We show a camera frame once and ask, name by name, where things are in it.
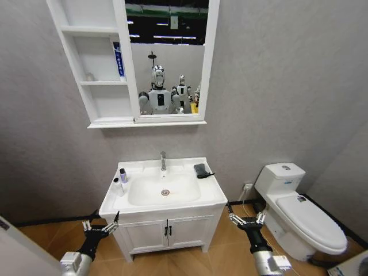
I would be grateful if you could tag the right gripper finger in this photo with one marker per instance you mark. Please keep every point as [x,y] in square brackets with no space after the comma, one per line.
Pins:
[260,218]
[235,219]

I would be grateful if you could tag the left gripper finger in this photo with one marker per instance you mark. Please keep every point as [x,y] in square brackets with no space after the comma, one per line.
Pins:
[86,226]
[112,224]

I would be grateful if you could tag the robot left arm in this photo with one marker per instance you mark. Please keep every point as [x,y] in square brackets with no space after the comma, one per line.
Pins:
[73,263]

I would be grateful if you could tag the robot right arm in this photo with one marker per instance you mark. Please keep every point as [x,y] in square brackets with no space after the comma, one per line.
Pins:
[268,263]

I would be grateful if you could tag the white facial cleanser bottle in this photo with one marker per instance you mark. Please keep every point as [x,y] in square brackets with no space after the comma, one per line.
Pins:
[118,188]

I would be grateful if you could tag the purple shampoo bottle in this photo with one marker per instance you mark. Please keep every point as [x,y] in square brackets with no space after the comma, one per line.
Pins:
[124,176]

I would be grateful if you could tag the white vanity cabinet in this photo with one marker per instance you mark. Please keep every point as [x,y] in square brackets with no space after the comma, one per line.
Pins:
[184,230]

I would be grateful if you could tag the dark grey towel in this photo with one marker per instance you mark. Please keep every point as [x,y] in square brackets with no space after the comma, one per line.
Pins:
[201,170]

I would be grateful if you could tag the white washbasin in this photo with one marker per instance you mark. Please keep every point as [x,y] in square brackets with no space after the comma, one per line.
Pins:
[164,189]

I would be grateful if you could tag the cabinet mirror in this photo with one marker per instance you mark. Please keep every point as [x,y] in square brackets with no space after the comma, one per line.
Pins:
[166,57]

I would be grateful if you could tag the white toilet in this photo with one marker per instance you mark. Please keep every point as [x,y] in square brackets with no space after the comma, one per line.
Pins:
[299,212]

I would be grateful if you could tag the round sink drain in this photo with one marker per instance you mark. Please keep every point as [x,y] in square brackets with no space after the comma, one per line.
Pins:
[165,192]

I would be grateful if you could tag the white door panel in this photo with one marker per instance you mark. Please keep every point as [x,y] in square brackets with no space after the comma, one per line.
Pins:
[26,253]

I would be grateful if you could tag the chrome faucet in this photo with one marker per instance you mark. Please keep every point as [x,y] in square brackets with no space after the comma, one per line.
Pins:
[163,161]

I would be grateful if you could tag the white cardboard box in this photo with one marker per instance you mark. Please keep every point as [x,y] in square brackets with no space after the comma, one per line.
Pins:
[349,266]

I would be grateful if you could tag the small white jar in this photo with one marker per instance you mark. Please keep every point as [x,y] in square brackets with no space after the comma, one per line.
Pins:
[89,77]

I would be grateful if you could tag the white wall outlet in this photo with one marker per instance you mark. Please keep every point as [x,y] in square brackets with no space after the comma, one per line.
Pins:
[248,186]

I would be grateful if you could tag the white wall cabinet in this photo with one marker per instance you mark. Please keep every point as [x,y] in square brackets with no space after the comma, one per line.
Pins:
[95,57]

